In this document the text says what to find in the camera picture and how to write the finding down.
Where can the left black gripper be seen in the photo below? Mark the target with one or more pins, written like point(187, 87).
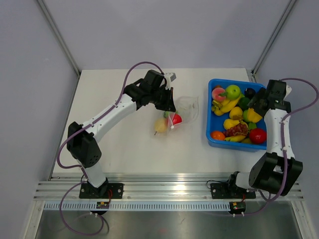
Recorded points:
point(168, 104)

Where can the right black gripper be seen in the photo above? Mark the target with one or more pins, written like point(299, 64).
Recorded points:
point(260, 96)

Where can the green watermelon toy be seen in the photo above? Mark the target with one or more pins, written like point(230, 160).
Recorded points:
point(166, 114)

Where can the yellow bell pepper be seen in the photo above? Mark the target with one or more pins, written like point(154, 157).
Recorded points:
point(252, 116)

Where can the red apple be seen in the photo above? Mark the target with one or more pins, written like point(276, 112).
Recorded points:
point(174, 119)

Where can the clear zip top bag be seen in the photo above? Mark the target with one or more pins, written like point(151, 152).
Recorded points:
point(188, 108)

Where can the pale yellow pear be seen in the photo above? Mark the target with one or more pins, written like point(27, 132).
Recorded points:
point(160, 126)

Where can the red grape bunch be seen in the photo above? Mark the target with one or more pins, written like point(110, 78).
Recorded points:
point(240, 129)

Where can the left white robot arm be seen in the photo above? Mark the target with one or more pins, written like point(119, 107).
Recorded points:
point(84, 138)

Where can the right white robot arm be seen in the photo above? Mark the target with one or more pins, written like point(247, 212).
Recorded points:
point(277, 170)

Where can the dark purple mangosteen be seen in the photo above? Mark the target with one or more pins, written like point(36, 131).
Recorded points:
point(249, 93)

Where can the light green lime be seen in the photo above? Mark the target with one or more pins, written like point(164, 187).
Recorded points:
point(245, 116)

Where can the dark green avocado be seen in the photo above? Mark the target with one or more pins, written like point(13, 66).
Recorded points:
point(243, 103)

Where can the yellow lemon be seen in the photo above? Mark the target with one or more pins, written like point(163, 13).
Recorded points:
point(236, 114)

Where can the green apple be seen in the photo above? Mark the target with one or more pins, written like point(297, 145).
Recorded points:
point(233, 92)

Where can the yellow banana bunch front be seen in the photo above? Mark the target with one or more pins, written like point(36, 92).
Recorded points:
point(236, 138)

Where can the small yellow banana bunch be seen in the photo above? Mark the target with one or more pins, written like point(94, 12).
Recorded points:
point(220, 108)

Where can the pink peach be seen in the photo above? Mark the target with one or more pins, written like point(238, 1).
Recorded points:
point(218, 94)

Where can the blue plastic bin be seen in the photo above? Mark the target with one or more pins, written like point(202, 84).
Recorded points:
point(215, 123)

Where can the orange persimmon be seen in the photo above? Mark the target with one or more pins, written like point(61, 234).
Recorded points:
point(217, 135)

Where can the right small circuit board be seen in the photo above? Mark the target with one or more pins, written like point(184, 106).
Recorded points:
point(237, 207)

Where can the small circuit board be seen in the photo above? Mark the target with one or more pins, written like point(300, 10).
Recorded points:
point(103, 205)
point(237, 207)

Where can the left small circuit board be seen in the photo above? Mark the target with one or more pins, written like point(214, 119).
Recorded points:
point(103, 205)

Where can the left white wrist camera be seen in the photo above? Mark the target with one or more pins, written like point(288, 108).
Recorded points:
point(169, 78)

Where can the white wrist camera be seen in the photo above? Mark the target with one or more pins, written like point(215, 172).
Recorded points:
point(288, 90)
point(169, 78)

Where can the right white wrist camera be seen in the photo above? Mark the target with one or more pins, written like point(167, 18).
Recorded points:
point(288, 90)

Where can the left aluminium frame post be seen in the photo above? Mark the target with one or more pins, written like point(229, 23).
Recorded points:
point(58, 36)

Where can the aluminium frame post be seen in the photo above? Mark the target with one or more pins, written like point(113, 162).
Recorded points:
point(275, 33)
point(58, 36)

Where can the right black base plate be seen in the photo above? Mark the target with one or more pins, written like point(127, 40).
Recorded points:
point(223, 190)

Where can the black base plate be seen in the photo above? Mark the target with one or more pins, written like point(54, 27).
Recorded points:
point(106, 191)
point(223, 190)

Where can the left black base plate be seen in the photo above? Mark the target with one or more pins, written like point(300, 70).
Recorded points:
point(106, 191)

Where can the right aluminium frame post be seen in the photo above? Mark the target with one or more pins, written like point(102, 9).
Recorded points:
point(275, 33)

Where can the white slotted cable duct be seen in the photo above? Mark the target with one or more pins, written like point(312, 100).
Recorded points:
point(139, 206)

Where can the aluminium rail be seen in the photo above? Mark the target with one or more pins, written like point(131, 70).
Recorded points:
point(139, 187)

